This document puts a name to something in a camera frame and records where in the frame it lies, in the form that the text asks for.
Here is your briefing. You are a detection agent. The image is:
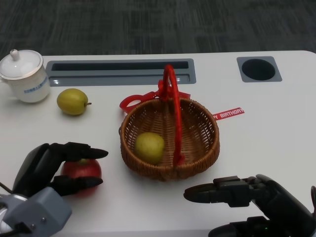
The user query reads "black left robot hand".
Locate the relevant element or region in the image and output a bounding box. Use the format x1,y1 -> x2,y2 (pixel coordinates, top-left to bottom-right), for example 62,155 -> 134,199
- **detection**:
12,142 -> 109,198

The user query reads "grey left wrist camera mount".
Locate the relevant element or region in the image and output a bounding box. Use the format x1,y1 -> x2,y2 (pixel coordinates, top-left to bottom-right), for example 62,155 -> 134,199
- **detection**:
3,186 -> 73,237

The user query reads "grey table cup holder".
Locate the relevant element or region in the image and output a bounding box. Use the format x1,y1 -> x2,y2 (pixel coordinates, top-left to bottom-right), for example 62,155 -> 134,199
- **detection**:
236,56 -> 282,82

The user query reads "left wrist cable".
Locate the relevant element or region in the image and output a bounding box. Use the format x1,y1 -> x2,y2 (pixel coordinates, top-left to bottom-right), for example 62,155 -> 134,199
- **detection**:
0,182 -> 14,195

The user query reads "white mug lid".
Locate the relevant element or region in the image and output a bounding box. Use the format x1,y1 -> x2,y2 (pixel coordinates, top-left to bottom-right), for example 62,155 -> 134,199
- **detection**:
0,49 -> 43,80

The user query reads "yellow-green pear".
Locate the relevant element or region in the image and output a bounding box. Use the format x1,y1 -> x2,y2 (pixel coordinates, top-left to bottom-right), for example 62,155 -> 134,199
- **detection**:
134,132 -> 165,164
56,88 -> 92,116

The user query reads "red birthday ribbon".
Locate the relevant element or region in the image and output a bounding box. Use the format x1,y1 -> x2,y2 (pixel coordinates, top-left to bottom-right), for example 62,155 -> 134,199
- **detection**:
119,80 -> 245,121

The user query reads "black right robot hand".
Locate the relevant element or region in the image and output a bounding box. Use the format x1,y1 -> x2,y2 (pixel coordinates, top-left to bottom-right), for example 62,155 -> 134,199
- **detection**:
184,174 -> 314,237

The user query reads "red apple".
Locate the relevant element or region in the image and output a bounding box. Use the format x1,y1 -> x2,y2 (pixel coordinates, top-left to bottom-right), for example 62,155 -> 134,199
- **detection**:
60,158 -> 102,198

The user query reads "grey table tray slot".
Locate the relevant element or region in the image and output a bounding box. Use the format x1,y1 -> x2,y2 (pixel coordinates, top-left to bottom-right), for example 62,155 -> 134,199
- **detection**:
45,58 -> 197,87

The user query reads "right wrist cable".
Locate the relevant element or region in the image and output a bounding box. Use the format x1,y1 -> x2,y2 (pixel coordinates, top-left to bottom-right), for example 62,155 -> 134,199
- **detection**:
310,186 -> 316,215

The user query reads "wrist cable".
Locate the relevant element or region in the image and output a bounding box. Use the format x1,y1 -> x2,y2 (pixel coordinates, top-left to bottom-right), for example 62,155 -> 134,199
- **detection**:
310,186 -> 316,215
0,182 -> 14,195

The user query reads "white ceramic mug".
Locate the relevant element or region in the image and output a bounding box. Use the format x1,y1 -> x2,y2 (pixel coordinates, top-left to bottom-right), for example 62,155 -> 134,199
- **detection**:
0,64 -> 51,103

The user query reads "wicker basket with red handle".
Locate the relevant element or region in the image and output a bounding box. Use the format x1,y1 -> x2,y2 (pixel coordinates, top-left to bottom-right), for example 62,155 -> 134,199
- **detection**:
118,64 -> 220,182

